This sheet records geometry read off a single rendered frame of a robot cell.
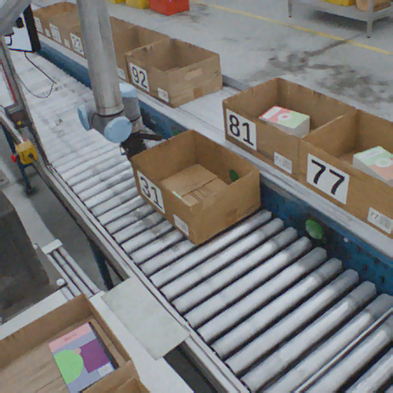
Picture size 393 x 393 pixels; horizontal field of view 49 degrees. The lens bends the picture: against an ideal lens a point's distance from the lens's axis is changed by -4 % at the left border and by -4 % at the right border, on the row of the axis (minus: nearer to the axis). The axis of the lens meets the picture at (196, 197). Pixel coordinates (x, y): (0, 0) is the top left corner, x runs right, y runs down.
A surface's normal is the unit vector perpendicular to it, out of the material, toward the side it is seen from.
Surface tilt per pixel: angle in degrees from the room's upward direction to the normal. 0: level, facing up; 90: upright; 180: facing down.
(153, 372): 0
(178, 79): 90
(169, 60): 89
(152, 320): 0
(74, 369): 0
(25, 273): 90
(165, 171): 89
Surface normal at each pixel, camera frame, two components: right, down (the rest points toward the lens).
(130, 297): -0.11, -0.78
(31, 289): 0.63, 0.43
